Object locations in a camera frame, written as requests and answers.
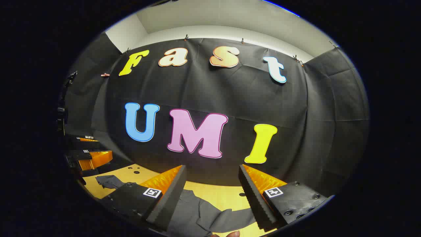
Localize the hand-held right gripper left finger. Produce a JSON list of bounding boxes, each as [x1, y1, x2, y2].
[[99, 165, 188, 232]]

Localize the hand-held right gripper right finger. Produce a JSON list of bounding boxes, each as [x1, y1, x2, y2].
[[238, 164, 331, 231]]

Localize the dark grey polo shirt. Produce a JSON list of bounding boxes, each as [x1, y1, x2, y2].
[[95, 174, 263, 237]]

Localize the black backdrop cloth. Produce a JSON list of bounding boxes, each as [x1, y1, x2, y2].
[[58, 31, 370, 198]]

